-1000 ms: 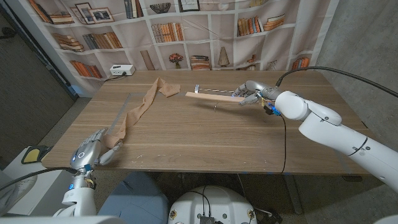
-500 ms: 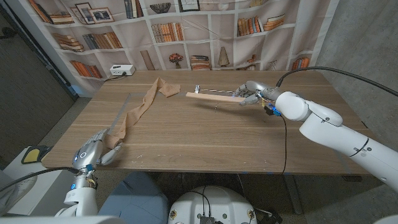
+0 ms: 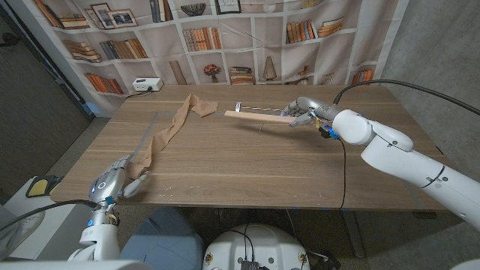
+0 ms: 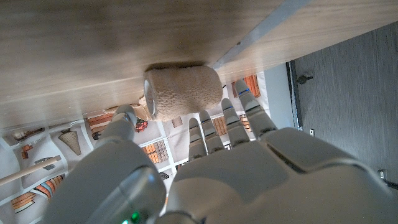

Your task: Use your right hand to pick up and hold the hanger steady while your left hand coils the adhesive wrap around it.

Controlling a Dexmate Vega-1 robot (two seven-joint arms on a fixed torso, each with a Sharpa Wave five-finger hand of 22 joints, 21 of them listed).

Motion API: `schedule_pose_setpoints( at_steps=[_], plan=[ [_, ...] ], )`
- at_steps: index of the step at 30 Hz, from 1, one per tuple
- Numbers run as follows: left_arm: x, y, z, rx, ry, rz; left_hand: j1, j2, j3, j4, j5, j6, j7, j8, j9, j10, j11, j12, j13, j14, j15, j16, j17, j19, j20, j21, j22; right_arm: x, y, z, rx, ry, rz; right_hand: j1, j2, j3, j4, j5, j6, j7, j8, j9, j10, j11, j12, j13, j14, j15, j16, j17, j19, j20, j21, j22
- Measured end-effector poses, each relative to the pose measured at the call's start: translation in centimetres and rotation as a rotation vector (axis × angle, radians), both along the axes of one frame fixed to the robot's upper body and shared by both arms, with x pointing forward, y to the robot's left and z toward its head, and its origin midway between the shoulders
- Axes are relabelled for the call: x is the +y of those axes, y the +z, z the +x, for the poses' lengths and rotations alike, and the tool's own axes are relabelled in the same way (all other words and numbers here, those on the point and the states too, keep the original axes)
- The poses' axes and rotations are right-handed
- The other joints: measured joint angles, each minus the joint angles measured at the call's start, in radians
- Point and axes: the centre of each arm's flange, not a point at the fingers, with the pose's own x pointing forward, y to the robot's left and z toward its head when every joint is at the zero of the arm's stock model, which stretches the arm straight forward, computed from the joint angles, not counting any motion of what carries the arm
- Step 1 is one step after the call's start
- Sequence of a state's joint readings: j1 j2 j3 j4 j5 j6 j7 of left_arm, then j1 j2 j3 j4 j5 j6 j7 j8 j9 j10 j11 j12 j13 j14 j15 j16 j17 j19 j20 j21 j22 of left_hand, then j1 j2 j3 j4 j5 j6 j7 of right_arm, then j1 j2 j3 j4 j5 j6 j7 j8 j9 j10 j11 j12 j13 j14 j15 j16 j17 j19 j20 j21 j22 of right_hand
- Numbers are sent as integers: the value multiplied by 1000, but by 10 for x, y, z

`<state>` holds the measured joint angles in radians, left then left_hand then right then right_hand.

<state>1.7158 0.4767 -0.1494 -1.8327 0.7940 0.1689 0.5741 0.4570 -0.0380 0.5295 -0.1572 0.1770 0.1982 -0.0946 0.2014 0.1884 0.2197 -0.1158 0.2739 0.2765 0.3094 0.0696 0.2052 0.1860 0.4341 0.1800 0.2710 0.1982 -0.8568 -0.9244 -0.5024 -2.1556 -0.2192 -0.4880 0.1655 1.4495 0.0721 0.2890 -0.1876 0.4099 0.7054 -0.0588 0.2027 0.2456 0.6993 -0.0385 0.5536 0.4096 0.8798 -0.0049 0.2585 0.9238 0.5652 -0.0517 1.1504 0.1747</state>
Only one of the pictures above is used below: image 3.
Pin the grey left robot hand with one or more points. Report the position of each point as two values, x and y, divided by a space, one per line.
108 183

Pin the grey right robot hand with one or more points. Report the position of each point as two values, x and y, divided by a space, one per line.
318 110

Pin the wooden hanger with metal hook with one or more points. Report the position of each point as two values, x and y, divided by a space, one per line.
255 116

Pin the tan adhesive wrap strip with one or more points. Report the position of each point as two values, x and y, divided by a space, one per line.
176 123

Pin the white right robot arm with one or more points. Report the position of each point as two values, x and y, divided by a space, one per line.
405 157

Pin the white floor board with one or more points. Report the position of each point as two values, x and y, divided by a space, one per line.
56 225

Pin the yellow and black floor pad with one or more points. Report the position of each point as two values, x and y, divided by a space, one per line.
37 186

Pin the person's white shoe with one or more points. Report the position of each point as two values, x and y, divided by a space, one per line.
24 228

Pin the printed bookshelf backdrop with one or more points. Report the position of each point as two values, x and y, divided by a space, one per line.
240 45

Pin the dark grey door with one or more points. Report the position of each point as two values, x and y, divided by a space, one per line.
33 112

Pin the white power strip box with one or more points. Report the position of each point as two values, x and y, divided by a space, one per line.
147 84

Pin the grey metal table leg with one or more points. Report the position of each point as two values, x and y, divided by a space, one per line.
354 236

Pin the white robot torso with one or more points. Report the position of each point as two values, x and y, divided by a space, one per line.
258 243

